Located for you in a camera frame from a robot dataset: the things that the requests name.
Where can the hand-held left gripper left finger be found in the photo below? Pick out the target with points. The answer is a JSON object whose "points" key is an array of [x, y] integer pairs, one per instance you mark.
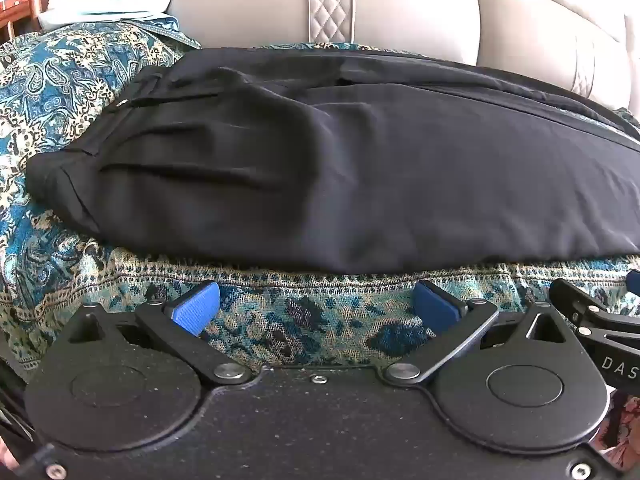
{"points": [[192, 308]]}

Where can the teal paisley blanket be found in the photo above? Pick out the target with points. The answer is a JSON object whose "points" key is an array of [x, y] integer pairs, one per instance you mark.
{"points": [[60, 110]]}

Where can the wooden furniture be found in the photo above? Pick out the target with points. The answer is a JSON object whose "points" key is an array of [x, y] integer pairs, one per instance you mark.
{"points": [[22, 5]]}

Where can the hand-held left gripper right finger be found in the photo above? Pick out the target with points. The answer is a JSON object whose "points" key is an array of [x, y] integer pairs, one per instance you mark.
{"points": [[436, 310]]}

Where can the black pants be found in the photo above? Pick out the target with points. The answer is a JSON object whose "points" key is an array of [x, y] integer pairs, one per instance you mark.
{"points": [[350, 170]]}

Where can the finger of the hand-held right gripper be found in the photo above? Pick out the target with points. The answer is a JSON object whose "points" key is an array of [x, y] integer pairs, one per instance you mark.
{"points": [[635, 278], [582, 302]]}

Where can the light blue cloth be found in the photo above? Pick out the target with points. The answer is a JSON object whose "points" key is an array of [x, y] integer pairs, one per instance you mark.
{"points": [[125, 5]]}

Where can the person's floral clothing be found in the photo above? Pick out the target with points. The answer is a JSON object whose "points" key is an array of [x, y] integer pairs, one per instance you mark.
{"points": [[622, 425]]}

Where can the beige leather sofa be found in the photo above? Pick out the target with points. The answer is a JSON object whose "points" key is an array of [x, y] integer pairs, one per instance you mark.
{"points": [[410, 5]]}

